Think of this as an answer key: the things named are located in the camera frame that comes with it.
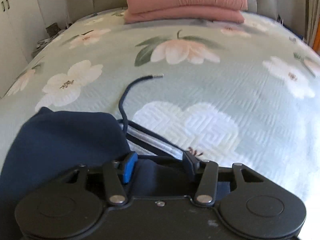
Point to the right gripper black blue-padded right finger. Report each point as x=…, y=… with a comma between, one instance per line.
x=193, y=167

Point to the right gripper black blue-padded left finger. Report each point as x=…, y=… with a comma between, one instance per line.
x=125, y=166

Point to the navy blue hooded garment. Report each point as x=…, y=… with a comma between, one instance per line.
x=58, y=182

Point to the floral light green bedspread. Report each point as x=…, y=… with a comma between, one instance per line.
x=234, y=93

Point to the grey bedside table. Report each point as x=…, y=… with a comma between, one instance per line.
x=54, y=31

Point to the folded pink blanket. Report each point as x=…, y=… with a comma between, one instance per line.
x=212, y=10

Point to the white wardrobe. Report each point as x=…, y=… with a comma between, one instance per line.
x=22, y=27

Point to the beige curtain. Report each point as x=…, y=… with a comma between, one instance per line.
x=312, y=24

